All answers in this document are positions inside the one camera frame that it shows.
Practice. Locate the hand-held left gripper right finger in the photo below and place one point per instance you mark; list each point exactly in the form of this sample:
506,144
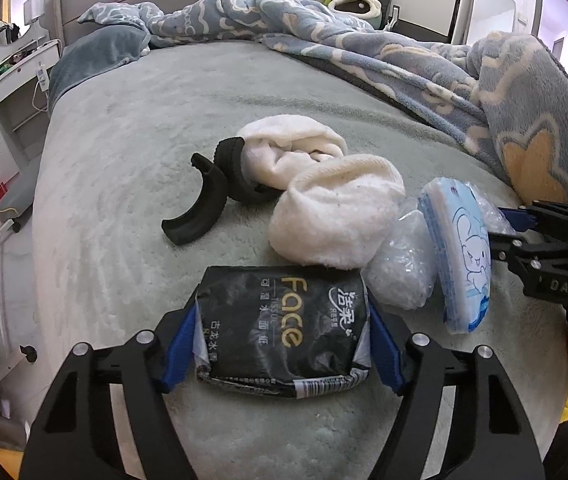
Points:
386,355

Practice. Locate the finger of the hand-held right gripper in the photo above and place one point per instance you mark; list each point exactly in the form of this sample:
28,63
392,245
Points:
516,219
519,252

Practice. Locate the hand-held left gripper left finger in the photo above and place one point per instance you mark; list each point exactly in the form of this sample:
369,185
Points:
181,355

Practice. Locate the blue cartoon tissue pack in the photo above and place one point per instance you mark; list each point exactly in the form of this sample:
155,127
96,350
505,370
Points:
459,260

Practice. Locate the black tissue pack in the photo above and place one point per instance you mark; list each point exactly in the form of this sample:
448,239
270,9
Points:
274,320

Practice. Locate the black curved plastic piece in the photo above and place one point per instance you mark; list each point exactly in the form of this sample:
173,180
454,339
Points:
203,207

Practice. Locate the clear plastic bag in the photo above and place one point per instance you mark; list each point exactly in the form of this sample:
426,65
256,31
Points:
401,265

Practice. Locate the white fuzzy sock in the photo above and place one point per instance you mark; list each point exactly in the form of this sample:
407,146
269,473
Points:
289,145
334,210

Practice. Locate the black sock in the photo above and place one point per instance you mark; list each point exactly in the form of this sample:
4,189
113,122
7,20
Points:
231,165

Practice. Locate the white door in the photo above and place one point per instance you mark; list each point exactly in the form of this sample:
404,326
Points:
489,10

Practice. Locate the blue patterned fleece blanket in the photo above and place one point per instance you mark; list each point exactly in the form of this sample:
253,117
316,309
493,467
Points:
364,55

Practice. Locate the grey-blue pillow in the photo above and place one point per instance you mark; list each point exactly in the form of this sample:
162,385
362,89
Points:
94,60

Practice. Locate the oval wall mirror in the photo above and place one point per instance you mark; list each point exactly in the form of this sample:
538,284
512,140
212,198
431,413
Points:
14,5

